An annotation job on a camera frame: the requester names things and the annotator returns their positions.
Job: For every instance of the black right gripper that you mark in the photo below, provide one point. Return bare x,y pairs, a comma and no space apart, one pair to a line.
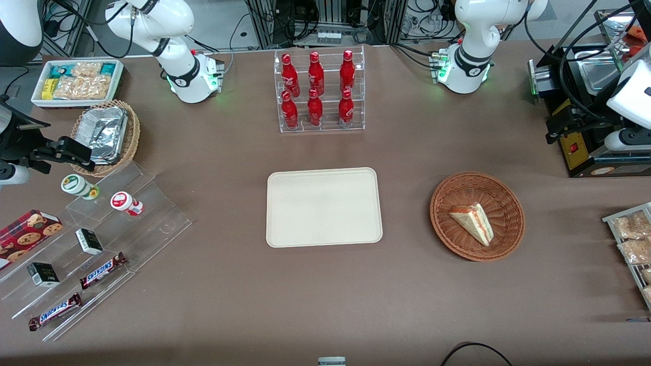
20,144

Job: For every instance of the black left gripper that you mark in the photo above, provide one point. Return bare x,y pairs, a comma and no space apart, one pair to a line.
591,110

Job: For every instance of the triangular sandwich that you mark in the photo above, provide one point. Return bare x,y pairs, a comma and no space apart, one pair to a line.
475,223

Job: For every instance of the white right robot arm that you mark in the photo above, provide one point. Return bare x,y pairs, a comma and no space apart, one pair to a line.
178,76

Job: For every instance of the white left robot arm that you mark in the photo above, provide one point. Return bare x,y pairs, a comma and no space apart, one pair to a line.
470,30

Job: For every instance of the silver foil tray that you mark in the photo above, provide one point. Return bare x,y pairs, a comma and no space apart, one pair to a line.
107,132

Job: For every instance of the light tan wicker basket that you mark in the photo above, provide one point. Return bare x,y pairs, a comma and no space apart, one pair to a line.
133,132

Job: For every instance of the brown round wicker basket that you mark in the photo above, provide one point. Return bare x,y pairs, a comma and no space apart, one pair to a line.
457,241

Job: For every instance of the tray of packaged crackers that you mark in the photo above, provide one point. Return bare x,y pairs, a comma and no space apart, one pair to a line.
635,274

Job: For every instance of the beige rectangular tray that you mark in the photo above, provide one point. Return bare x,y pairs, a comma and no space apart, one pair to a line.
305,213

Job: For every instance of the green lid white cup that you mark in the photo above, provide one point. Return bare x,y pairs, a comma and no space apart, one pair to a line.
75,184

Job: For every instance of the black food warmer machine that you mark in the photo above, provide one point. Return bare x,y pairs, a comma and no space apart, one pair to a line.
585,162

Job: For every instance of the red lid white cup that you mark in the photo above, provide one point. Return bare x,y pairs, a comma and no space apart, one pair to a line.
122,201

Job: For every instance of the large rice cracker bag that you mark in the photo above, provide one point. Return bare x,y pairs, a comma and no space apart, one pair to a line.
81,87

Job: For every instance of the steel warmer pan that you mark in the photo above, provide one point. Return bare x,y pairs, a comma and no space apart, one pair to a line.
600,73

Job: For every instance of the yellow snack bar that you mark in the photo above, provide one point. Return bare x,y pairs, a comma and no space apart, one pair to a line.
48,89

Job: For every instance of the white rectangular snack bin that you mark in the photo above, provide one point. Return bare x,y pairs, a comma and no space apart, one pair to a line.
35,94

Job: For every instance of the small black box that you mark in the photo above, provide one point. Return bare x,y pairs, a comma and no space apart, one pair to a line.
89,242
43,275

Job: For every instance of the small rice cracker bag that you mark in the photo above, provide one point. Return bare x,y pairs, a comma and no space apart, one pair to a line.
86,69

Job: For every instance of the teal snack pack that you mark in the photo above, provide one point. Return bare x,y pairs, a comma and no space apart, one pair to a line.
108,69
60,71

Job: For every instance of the clear acrylic stepped shelf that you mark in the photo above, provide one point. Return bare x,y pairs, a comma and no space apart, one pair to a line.
152,213

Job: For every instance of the red plaid cookie box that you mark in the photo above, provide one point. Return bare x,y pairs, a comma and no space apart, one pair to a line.
25,236

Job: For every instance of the snickers chocolate bar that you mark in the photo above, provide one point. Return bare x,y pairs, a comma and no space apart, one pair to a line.
55,311
101,271

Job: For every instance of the clear bagged snack pack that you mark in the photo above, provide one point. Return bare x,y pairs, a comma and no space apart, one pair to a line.
635,251
630,226

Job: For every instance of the red soda bottle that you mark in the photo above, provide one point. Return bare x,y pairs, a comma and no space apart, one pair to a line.
347,71
290,114
316,73
315,112
346,112
290,76

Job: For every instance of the clear acrylic bottle rack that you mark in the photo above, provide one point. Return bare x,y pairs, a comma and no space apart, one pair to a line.
320,129

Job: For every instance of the white power strip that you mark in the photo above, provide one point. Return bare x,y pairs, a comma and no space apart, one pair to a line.
328,37

